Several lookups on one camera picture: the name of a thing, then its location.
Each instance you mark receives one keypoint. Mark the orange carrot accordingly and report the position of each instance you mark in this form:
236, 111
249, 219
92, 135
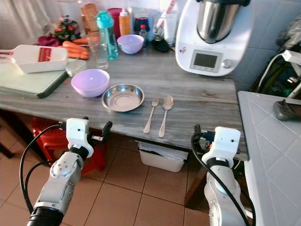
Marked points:
83, 41
75, 47
80, 56

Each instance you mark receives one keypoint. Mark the clear plastic jar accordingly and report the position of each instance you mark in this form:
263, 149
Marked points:
166, 22

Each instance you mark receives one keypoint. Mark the white dish with red label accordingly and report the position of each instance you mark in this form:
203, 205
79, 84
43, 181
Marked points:
35, 60

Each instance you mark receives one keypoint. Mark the white tiled counter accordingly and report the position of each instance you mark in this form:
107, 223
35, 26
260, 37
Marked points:
273, 155

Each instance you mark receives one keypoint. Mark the pale green cutting board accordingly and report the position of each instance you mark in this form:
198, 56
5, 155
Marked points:
28, 83

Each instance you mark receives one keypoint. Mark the steel spoon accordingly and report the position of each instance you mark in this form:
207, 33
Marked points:
167, 103

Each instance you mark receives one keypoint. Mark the small bottle with red cap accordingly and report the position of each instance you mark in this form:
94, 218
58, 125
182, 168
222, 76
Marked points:
143, 32

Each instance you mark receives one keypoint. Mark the black rounded object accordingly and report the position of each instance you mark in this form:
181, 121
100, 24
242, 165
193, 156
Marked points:
161, 44

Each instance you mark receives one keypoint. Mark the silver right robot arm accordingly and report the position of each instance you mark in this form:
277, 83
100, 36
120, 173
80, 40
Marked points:
221, 202

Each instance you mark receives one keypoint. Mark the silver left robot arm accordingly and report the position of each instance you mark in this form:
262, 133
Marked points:
61, 176

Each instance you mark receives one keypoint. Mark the brown bread bag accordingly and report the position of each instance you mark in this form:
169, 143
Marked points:
89, 19

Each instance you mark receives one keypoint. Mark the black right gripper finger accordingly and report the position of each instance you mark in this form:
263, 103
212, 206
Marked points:
196, 134

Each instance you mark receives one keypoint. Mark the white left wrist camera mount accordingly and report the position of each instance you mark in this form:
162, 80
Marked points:
78, 132

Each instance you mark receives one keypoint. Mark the large purple bowl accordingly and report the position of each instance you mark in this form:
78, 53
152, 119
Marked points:
90, 81

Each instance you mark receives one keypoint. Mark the teal water bottle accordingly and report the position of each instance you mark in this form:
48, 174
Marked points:
107, 35

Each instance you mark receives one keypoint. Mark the red plastic container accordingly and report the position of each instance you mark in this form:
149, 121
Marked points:
114, 16

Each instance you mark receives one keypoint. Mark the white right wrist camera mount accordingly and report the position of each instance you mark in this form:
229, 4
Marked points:
223, 141

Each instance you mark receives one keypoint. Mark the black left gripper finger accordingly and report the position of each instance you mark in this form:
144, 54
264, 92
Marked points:
107, 128

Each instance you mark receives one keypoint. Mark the small purple bowl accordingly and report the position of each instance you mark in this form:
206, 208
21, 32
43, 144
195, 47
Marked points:
130, 43

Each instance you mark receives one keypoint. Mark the steel fork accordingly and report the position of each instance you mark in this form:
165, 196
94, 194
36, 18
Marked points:
150, 117

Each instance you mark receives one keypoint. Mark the white power adapter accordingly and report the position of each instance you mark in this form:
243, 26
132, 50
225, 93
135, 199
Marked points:
292, 56

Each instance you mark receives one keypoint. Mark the grey wooden table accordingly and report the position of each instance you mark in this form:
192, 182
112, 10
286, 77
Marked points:
197, 99

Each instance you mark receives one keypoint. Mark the dark grey object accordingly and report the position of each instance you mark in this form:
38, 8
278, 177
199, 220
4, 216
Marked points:
287, 111

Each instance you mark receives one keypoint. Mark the red plastic stool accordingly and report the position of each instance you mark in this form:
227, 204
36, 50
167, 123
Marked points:
49, 136

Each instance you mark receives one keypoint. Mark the white kitchen cooking machine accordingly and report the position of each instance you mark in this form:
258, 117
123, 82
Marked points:
214, 47

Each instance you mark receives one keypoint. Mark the grey cloth bundle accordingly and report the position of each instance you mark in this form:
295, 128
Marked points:
290, 34

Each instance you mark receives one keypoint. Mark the clear drinking glass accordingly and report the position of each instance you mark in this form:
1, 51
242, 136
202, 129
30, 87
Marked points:
99, 54

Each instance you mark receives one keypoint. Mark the white plastic bin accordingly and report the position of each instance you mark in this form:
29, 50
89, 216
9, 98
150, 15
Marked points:
162, 159

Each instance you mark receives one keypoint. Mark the steel plate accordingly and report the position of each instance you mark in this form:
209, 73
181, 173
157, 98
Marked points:
122, 97

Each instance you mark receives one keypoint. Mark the orange squeeze bottle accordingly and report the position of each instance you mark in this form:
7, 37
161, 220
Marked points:
124, 24

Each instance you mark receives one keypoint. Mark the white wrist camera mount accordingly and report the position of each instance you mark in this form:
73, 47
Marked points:
78, 132
223, 141

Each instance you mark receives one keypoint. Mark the red and green flower bunch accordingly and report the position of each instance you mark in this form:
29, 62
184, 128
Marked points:
66, 28

